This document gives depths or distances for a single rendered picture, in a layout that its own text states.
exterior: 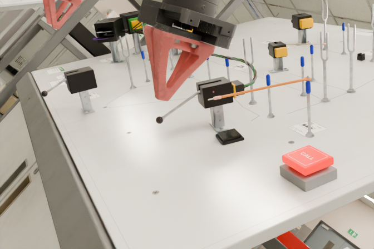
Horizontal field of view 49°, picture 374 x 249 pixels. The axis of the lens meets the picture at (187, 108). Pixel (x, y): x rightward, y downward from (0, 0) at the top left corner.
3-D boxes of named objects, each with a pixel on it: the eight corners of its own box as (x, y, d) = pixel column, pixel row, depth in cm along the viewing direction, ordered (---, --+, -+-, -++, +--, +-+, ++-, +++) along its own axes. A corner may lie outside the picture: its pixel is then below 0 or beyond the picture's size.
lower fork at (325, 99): (332, 101, 82) (331, 31, 77) (325, 103, 82) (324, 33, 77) (325, 98, 84) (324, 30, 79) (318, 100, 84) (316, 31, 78)
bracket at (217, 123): (208, 123, 80) (206, 100, 79) (220, 120, 81) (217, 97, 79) (216, 132, 76) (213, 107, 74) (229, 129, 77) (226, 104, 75)
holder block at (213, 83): (198, 101, 78) (195, 82, 77) (226, 95, 79) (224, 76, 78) (205, 109, 74) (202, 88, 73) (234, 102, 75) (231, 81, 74)
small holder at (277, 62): (279, 63, 113) (277, 36, 110) (290, 71, 104) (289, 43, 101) (262, 65, 112) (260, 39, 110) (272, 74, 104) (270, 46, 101)
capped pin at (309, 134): (303, 136, 70) (300, 76, 66) (308, 133, 71) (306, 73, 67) (310, 138, 69) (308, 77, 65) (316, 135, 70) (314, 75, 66)
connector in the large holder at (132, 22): (145, 28, 142) (143, 15, 141) (148, 28, 140) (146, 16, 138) (129, 31, 141) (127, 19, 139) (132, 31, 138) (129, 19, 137)
